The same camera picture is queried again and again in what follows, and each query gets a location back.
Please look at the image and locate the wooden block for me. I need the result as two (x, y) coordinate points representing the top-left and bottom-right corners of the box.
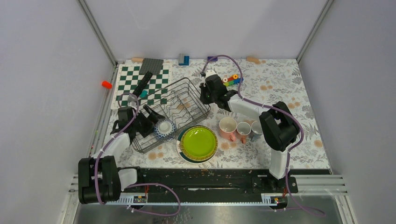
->
(131, 57), (144, 63)
(246, 56), (261, 64)

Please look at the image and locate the teal small block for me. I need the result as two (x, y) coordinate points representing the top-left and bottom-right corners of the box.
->
(140, 90), (148, 98)

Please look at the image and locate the grey and blue brick stack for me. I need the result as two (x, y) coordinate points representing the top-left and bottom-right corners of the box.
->
(178, 54), (190, 66)

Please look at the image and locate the blue white patterned bowl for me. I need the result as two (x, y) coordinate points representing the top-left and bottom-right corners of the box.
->
(153, 119), (177, 140)

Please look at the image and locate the grey blue cup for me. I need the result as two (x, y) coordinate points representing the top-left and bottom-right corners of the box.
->
(250, 121), (263, 142)

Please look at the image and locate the wooden block left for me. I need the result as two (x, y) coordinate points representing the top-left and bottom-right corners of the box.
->
(131, 57), (144, 63)

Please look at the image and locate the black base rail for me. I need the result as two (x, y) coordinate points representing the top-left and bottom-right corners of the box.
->
(117, 167), (332, 200)

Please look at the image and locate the pink dotted mug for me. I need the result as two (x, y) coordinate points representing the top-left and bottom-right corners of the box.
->
(236, 122), (251, 144)

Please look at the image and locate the lime green plastic plate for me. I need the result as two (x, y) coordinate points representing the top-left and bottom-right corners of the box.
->
(182, 127), (217, 158)

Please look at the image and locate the green woven rim plate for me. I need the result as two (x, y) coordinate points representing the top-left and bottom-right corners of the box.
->
(179, 126), (219, 161)

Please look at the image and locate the wooden block right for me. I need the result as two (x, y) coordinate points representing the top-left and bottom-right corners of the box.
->
(246, 56), (261, 64)

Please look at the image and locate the colourful toy brick car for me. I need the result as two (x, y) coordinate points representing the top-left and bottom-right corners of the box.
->
(222, 74), (243, 86)

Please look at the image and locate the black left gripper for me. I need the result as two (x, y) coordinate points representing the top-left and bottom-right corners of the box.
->
(131, 105), (166, 137)

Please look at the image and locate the purple toy brick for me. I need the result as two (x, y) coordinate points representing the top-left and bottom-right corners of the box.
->
(207, 56), (218, 62)

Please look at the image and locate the black wire dish rack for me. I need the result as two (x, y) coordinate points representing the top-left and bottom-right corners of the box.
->
(131, 77), (210, 154)

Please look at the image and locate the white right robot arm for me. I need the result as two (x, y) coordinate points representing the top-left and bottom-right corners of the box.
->
(199, 72), (302, 192)

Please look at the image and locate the white plate teal rim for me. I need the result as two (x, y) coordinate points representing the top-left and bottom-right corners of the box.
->
(176, 125), (219, 164)

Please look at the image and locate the grey studded baseplate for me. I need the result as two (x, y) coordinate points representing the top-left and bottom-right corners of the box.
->
(139, 58), (164, 75)

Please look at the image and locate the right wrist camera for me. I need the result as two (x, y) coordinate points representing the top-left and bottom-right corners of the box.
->
(200, 70), (217, 78)

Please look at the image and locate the green white checkered board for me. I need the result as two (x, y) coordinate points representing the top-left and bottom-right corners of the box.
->
(111, 63), (172, 110)

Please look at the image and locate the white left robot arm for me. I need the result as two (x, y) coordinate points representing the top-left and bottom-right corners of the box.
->
(78, 105), (165, 204)

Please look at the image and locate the red small block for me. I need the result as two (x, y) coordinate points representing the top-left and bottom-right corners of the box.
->
(101, 81), (113, 90)

